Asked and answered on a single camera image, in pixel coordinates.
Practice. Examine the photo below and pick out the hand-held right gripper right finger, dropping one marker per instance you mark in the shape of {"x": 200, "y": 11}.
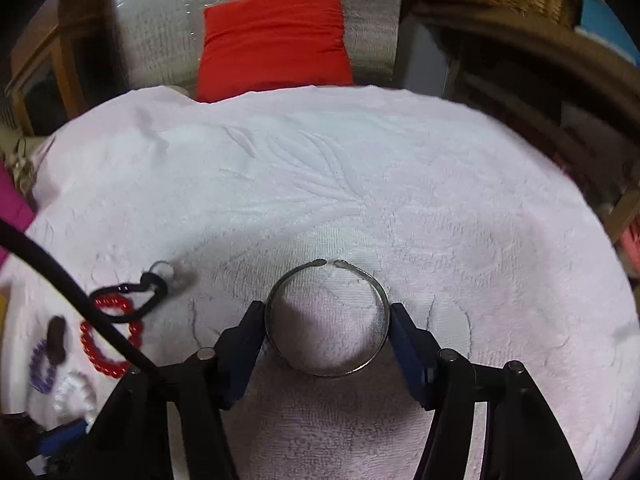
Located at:
{"x": 407, "y": 350}

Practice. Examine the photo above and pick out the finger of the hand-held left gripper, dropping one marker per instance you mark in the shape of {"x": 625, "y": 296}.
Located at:
{"x": 60, "y": 437}

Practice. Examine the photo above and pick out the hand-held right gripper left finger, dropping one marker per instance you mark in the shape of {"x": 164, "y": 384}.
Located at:
{"x": 245, "y": 355}

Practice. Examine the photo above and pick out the pale pink towel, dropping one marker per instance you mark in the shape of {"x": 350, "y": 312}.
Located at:
{"x": 350, "y": 185}

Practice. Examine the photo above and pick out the magenta pillow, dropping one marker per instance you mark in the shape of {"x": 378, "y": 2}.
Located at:
{"x": 12, "y": 210}

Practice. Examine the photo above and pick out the small patterned pouch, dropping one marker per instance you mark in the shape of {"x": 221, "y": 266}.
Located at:
{"x": 20, "y": 167}

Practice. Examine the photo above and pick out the red cushion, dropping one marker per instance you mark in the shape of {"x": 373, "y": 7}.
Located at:
{"x": 275, "y": 45}

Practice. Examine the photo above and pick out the dark wooden shelf unit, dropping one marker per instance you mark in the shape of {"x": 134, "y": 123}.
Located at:
{"x": 500, "y": 35}

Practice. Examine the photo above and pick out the wooden cabinet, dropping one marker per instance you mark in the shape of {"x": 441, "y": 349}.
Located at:
{"x": 65, "y": 50}

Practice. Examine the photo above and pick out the light blue box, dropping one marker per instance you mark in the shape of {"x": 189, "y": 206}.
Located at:
{"x": 605, "y": 25}

